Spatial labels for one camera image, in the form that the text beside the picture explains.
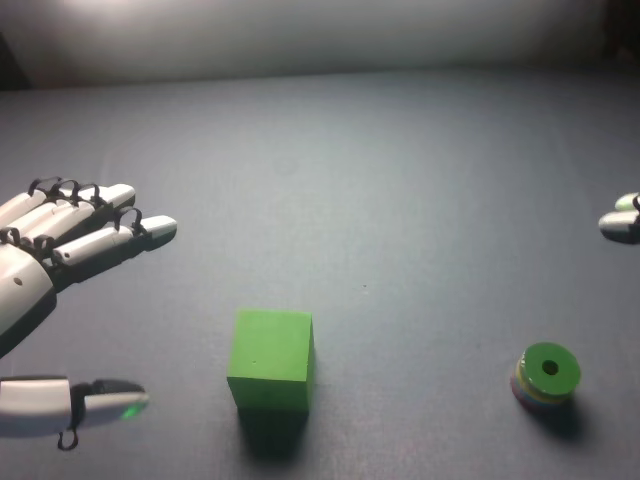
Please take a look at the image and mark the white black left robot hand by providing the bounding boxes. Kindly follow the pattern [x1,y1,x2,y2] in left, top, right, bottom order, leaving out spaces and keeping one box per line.
[0,175,179,451]

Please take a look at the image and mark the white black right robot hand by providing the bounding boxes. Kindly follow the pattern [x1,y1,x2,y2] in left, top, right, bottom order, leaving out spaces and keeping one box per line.
[598,192,640,246]

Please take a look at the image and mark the green cube block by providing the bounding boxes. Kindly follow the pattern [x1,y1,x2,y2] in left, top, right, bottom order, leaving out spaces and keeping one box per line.
[226,308,316,444]

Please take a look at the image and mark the grey table cloth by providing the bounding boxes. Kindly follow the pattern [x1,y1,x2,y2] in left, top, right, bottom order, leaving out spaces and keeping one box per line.
[0,67,640,480]

